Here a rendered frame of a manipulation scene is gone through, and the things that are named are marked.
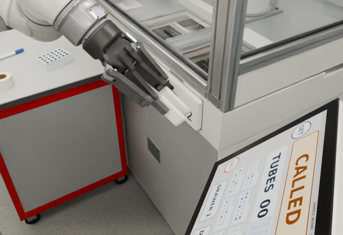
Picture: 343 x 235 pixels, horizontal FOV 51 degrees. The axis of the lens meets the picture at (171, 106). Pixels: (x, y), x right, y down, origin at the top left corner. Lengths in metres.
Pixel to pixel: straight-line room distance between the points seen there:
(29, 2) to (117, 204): 1.44
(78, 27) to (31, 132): 0.97
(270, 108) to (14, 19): 0.75
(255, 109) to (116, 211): 1.09
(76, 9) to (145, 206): 1.43
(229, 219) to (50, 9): 0.47
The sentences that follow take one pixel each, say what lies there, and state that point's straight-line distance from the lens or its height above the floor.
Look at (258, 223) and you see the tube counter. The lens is 0.56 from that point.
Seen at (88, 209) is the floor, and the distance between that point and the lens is 1.98.
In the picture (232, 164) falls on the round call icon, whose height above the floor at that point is 1.02.
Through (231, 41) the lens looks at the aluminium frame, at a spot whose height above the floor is 1.16.
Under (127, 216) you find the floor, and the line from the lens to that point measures 1.92.
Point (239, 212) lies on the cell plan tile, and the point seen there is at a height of 1.07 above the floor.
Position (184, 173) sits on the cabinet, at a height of 0.54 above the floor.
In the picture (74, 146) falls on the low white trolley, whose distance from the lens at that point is 1.70.
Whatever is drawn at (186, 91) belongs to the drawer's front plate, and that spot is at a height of 0.93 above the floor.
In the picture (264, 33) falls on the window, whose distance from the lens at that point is 0.97.
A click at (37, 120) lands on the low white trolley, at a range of 1.56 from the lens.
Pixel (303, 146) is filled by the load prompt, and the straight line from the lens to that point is 0.62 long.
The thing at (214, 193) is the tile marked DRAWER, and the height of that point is 1.00.
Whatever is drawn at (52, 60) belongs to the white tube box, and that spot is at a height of 0.79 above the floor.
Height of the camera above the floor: 1.56
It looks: 38 degrees down
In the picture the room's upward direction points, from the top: straight up
